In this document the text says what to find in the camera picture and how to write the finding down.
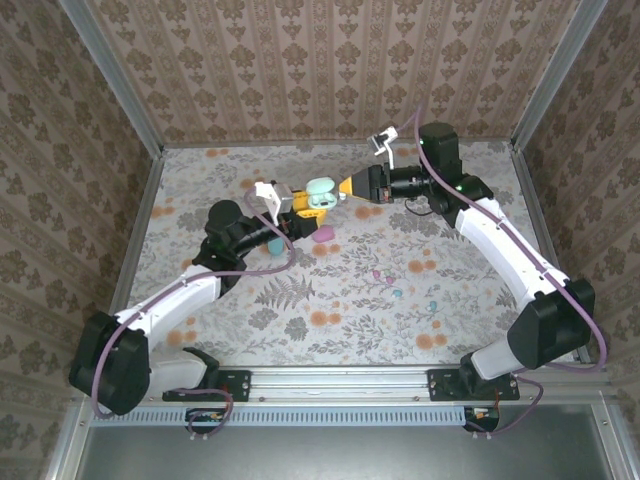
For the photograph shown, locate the green earbud charging case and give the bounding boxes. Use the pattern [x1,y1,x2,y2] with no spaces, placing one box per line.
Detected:
[304,177,342,211]

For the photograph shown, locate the black connector box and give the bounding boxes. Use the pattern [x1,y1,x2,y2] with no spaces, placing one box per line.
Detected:
[462,405,502,434]
[185,407,229,435]

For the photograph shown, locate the slotted white cable duct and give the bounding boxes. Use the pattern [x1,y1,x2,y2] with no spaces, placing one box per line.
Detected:
[91,405,469,427]

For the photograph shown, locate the grey metal panel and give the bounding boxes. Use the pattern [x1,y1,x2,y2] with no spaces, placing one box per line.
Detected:
[74,424,614,480]

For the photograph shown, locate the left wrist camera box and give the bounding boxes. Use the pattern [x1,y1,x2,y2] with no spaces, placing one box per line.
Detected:
[253,180,294,226]

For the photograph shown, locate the aluminium frame profile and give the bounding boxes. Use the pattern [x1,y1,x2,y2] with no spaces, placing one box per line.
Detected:
[74,364,619,404]
[110,147,166,315]
[57,0,166,156]
[510,0,611,151]
[42,399,94,480]
[592,402,640,480]
[512,144,594,364]

